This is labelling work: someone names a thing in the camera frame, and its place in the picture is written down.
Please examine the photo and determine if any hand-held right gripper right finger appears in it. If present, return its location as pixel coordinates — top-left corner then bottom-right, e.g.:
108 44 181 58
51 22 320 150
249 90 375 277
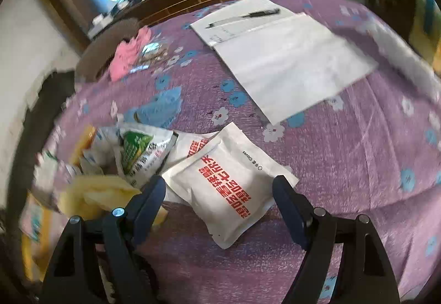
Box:
272 175 402 304

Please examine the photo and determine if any pink cloth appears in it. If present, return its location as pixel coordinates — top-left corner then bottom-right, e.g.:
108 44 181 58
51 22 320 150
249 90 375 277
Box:
109 25 153 82

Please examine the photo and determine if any purple floral blanket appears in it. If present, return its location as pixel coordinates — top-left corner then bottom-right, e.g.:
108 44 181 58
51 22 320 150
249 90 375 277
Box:
43 0 441 304

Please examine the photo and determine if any brown knit hat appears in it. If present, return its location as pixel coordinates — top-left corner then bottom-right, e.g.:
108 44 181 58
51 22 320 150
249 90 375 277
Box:
75 18 142 80

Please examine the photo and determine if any white plastic mailer bag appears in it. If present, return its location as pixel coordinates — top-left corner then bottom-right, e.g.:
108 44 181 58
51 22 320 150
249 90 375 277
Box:
213 12 380 126

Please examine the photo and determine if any clear bag of small parts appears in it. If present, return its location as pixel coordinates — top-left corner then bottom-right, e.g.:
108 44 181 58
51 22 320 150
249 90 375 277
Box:
137 42 170 66

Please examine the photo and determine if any black bag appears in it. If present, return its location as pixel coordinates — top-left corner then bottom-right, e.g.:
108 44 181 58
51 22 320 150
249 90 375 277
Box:
19 70 76 160

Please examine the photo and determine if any black and white pen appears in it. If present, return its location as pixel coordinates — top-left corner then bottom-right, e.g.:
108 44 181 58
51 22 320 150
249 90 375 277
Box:
206 9 281 29

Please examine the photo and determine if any pale yellow cloth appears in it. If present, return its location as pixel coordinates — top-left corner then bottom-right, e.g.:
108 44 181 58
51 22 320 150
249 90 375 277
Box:
59 174 168 227

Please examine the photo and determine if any white pouch with red print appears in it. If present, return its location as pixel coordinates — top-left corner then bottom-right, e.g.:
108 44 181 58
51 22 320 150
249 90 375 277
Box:
161 122 300 250
167 131 222 174

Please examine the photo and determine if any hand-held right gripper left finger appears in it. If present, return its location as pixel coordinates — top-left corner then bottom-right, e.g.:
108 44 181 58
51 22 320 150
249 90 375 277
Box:
38 175 166 304

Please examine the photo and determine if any white paper sheet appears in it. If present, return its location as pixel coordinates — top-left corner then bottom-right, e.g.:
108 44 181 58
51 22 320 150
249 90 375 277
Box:
189 0 297 47

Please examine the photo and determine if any green and white packet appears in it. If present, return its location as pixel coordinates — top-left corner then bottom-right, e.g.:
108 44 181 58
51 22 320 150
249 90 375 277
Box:
115 123 179 189

